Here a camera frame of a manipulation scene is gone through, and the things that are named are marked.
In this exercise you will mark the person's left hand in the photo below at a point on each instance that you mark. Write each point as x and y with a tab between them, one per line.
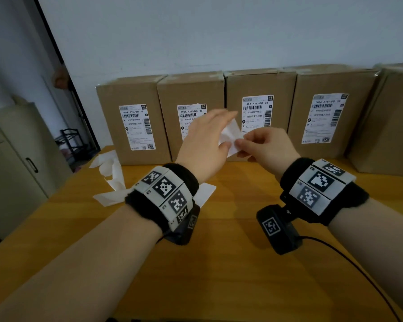
201	147

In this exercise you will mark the person's right hand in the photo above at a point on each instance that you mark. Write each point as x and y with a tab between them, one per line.
272	150

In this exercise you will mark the shipping label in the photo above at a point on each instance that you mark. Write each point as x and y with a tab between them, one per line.
231	134
324	120
136	127
257	110
188	113

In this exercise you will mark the brown cardboard box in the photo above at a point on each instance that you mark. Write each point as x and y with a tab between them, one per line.
359	130
107	113
389	130
233	97
166	113

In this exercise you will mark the person's left forearm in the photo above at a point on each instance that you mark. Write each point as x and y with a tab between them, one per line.
70	264

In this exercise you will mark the person's right forearm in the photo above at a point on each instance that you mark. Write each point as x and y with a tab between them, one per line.
379	244

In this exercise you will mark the black wristband with marker tiles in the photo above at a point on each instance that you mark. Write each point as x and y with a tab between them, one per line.
164	191
322	187

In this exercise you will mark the black shoe rack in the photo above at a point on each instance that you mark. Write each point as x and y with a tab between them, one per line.
70	132

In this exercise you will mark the cream wooden cabinet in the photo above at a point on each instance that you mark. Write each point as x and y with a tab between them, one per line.
20	171

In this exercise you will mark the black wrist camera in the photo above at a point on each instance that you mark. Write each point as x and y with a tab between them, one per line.
278	231
184	231

